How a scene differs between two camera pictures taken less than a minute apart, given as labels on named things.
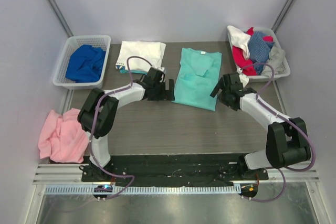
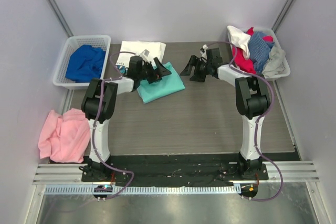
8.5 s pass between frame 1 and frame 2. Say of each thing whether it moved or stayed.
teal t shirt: moved
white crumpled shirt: stayed
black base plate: stayed
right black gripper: moved
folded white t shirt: stayed
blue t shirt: stayed
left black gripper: moved
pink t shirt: stayed
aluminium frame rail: stayed
